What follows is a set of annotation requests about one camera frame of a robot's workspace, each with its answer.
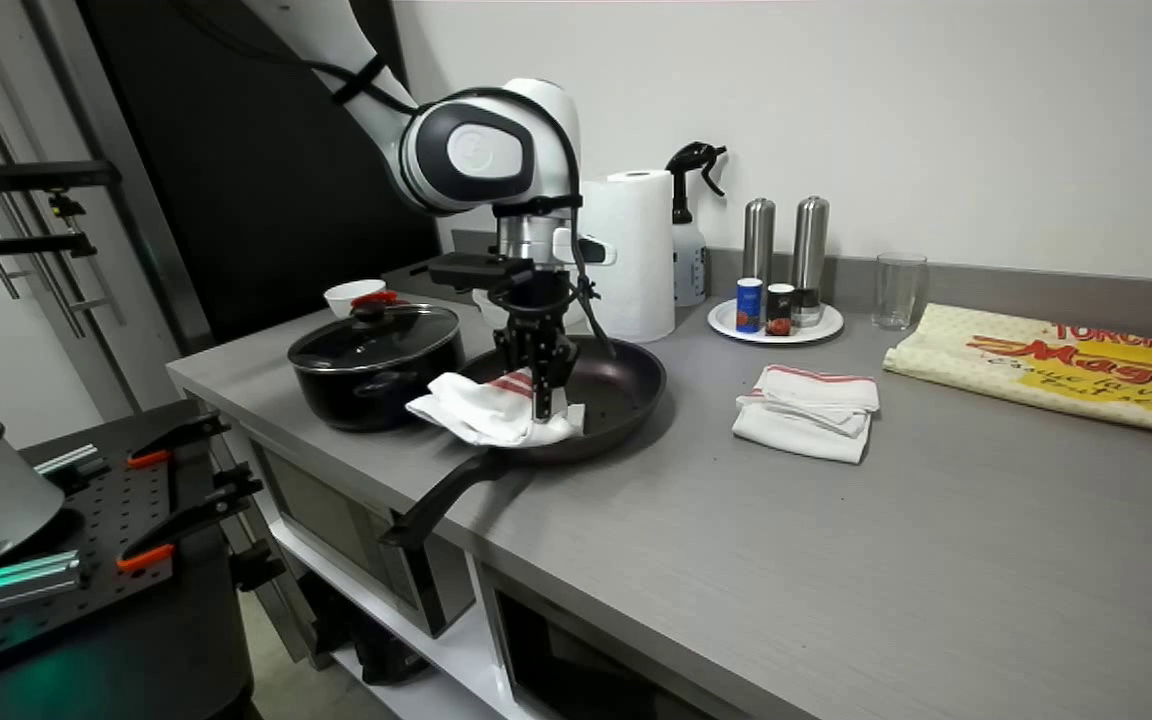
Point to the black perforated breadboard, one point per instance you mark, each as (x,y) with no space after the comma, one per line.
(63,549)

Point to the left steel grinder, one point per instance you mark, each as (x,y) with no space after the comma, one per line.
(756,237)

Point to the white paper towel roll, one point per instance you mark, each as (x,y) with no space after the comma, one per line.
(628,216)

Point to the black frying pan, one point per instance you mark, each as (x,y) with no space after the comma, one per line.
(615,381)

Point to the yellow red printed bag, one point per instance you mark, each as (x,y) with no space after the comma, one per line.
(1078,370)

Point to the white towel with red stripe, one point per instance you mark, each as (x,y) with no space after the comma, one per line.
(499,409)

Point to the black pot with glass lid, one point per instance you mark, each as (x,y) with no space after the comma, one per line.
(363,370)

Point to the folded white towel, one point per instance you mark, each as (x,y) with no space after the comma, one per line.
(805,414)

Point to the white round plate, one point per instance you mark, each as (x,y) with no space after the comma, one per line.
(827,325)

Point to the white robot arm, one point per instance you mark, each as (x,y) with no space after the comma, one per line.
(506,150)

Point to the orange handled clamp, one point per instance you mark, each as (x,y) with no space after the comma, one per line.
(160,538)
(160,448)

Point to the right steel grinder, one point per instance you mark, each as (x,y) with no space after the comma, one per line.
(810,247)

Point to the dark small jar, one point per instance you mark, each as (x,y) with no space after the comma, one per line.
(781,309)

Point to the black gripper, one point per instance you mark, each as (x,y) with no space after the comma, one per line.
(532,334)

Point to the clear drinking glass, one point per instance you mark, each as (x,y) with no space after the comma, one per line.
(900,288)

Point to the steel grinder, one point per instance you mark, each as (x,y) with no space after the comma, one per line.
(810,247)
(756,237)

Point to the camera tripod arm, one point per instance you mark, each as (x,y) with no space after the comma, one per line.
(54,179)

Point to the spray bottle black nozzle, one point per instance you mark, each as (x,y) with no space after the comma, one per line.
(686,237)

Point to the blue small can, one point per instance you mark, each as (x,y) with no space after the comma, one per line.
(750,307)

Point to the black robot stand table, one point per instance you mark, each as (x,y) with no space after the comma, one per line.
(166,654)

